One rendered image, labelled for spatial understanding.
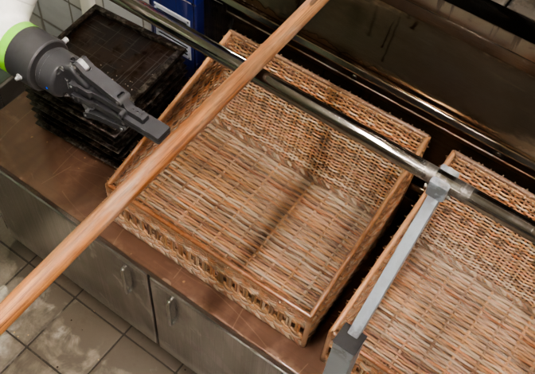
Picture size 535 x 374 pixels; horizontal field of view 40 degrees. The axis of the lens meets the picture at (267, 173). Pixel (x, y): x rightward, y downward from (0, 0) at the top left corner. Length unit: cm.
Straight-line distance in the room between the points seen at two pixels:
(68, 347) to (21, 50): 124
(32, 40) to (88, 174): 69
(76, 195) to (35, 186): 11
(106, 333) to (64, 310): 15
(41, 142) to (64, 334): 64
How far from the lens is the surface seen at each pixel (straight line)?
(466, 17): 144
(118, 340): 227
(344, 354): 125
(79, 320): 232
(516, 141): 155
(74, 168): 188
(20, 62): 124
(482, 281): 178
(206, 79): 180
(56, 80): 121
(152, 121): 114
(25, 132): 198
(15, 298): 101
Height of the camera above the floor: 208
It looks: 54 degrees down
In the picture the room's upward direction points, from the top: 6 degrees clockwise
